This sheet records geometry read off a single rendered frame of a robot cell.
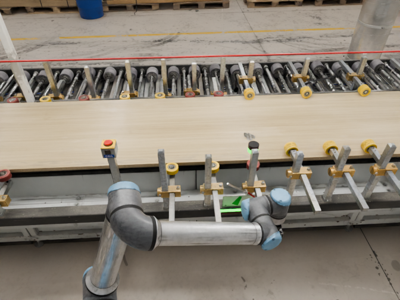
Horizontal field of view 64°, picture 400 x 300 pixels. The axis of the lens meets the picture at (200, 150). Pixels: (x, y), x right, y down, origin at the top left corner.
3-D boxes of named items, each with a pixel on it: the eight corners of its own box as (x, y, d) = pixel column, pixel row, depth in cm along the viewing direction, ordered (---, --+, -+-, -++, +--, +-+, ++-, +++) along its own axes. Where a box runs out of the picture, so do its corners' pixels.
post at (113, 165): (127, 211, 194) (114, 156, 164) (119, 211, 194) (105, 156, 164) (128, 205, 197) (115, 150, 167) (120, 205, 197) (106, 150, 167)
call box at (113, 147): (116, 159, 163) (113, 147, 158) (103, 159, 163) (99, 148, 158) (118, 150, 169) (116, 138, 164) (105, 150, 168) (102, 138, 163)
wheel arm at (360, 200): (367, 211, 165) (370, 207, 162) (361, 212, 165) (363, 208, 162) (332, 148, 202) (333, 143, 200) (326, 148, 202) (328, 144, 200)
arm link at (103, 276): (80, 317, 145) (107, 208, 103) (80, 281, 157) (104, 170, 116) (114, 312, 151) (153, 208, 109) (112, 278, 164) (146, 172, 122)
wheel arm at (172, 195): (175, 234, 168) (174, 230, 166) (168, 234, 168) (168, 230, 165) (175, 175, 201) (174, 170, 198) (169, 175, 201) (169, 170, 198)
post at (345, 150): (328, 205, 202) (352, 148, 170) (322, 205, 202) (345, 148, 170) (325, 200, 205) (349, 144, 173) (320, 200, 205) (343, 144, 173)
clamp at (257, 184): (265, 192, 189) (266, 186, 186) (242, 193, 189) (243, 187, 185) (263, 185, 193) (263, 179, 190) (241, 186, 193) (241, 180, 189)
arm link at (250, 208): (249, 216, 131) (277, 210, 133) (239, 196, 139) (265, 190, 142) (247, 230, 137) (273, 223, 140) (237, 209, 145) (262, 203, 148)
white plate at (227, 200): (263, 205, 197) (266, 194, 190) (222, 207, 196) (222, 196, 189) (263, 204, 197) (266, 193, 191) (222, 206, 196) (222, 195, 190)
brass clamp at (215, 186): (223, 195, 188) (223, 189, 185) (200, 196, 187) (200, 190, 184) (222, 187, 193) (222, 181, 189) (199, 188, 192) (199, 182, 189)
